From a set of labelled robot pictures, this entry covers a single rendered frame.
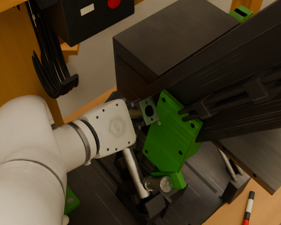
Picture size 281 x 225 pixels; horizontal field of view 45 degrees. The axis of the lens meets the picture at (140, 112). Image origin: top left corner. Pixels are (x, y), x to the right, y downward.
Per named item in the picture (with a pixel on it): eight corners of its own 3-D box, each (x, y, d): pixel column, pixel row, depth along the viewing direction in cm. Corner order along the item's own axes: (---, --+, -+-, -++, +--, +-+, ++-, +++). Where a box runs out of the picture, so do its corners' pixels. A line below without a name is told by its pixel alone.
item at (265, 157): (311, 156, 83) (316, 149, 81) (270, 196, 77) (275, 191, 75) (196, 66, 101) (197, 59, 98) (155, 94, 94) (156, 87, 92)
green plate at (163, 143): (194, 168, 86) (224, 109, 72) (172, 184, 82) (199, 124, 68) (163, 139, 92) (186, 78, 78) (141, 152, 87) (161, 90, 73)
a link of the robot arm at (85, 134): (92, 168, 62) (105, 161, 64) (76, 122, 61) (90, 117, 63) (69, 165, 69) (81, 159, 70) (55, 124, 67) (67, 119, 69)
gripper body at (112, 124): (101, 165, 64) (142, 142, 71) (83, 114, 62) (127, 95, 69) (80, 163, 70) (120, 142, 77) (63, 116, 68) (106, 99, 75)
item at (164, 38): (219, 100, 118) (242, 22, 91) (153, 150, 107) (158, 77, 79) (181, 71, 127) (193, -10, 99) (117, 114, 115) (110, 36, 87)
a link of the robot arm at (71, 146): (52, 122, 67) (70, 165, 68) (-13, 149, 59) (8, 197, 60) (73, 116, 61) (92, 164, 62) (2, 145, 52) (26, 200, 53)
